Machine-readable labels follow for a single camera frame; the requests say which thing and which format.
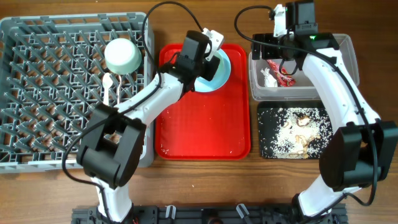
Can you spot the white plastic fork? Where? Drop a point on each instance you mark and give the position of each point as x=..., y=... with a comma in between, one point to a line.
x=119, y=88

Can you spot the clear plastic bin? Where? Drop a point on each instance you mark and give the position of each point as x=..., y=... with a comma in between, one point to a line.
x=351, y=68

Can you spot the white napkin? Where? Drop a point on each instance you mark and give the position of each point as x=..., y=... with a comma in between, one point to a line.
x=269, y=80

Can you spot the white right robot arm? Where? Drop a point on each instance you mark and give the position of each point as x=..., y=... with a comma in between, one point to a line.
x=310, y=107

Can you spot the white plastic spoon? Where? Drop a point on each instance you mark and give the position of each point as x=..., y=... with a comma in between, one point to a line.
x=107, y=84

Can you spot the black tray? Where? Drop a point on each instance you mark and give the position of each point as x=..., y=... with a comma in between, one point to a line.
x=264, y=130

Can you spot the red candy wrapper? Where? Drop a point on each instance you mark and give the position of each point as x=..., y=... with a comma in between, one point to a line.
x=283, y=79

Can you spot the red plastic tray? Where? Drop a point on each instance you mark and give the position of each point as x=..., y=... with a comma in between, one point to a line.
x=209, y=126

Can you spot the light blue plate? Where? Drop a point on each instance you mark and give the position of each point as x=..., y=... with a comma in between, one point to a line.
x=220, y=78

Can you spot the green bowl with food scraps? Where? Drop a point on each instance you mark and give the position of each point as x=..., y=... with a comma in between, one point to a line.
x=122, y=56

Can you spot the spilled rice and food scraps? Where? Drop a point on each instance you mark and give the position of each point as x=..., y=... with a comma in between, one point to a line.
x=295, y=133

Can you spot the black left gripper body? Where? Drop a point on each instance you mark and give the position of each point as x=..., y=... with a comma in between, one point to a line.
x=207, y=68

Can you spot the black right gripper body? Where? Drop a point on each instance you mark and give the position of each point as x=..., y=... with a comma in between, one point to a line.
x=270, y=51

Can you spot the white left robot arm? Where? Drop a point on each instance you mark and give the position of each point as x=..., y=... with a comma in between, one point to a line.
x=113, y=141

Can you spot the grey dishwasher rack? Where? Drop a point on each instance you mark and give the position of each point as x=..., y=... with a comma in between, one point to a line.
x=51, y=79

